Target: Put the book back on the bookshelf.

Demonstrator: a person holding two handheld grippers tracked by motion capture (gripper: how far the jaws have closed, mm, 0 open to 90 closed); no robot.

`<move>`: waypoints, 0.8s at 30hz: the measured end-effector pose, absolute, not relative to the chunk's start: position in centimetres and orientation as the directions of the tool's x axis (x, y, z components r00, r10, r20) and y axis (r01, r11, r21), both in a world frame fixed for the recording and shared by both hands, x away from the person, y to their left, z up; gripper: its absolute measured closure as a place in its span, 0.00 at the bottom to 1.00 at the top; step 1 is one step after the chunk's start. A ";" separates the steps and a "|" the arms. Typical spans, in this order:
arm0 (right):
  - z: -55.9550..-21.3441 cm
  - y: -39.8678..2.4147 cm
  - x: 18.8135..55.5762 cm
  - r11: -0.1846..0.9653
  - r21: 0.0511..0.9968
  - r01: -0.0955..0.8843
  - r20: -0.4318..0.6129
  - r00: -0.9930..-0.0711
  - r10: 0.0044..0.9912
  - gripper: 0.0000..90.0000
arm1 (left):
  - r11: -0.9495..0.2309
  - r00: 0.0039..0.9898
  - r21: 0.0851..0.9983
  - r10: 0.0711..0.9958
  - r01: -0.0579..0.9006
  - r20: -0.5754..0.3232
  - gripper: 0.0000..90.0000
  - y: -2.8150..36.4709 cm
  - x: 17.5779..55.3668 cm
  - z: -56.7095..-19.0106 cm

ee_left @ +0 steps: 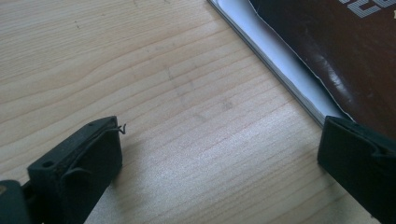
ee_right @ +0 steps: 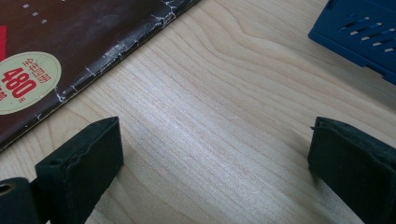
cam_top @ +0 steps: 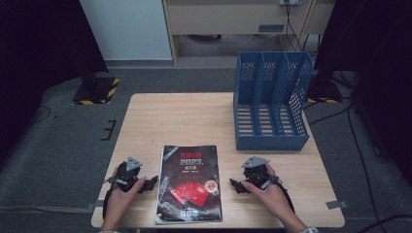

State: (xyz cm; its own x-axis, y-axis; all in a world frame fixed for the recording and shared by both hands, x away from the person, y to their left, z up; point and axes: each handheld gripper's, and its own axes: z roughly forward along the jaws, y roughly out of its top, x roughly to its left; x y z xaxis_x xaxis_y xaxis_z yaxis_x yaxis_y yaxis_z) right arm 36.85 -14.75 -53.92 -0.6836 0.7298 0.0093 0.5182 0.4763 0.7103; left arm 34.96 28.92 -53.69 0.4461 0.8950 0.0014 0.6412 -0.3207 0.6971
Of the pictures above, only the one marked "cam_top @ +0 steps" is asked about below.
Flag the black floor tape mark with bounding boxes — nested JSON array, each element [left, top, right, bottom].
[[99, 118, 118, 142]]

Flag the person's left hand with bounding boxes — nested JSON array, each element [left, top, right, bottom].
[[102, 176, 147, 228]]

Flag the beige wooden desk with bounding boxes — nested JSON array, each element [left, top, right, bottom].
[[161, 0, 336, 67]]

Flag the black and red book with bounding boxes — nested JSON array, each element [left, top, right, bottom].
[[154, 144, 223, 226]]

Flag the dark curtain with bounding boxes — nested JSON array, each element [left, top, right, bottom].
[[313, 0, 412, 178]]

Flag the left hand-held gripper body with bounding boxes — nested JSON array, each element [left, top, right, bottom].
[[105, 156, 148, 195]]

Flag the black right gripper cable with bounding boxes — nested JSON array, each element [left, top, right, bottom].
[[277, 183, 296, 214]]

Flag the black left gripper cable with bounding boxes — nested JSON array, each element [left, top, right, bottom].
[[102, 185, 115, 221]]

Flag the thin black floor cable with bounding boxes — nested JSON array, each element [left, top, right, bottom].
[[30, 105, 53, 124]]

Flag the grey tape strip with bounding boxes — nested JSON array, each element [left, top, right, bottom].
[[86, 199, 105, 212], [325, 199, 350, 211]]

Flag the black hazard-striped stand base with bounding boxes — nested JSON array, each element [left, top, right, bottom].
[[71, 75, 121, 107], [305, 71, 344, 105]]

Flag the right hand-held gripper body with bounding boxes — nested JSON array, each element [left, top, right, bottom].
[[240, 155, 280, 192]]

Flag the blue plastic file rack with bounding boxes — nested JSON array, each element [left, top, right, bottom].
[[232, 50, 314, 152]]

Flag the black hanging cable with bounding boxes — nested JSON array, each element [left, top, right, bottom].
[[284, 3, 306, 52]]

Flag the white panel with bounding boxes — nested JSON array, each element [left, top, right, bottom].
[[79, 0, 174, 62]]

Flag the person's right hand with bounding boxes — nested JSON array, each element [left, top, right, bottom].
[[241, 163, 293, 225]]

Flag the white power strip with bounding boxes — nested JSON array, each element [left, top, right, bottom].
[[278, 0, 307, 7]]

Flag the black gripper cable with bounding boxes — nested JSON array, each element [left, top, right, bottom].
[[277, 183, 296, 214], [102, 185, 115, 221]]

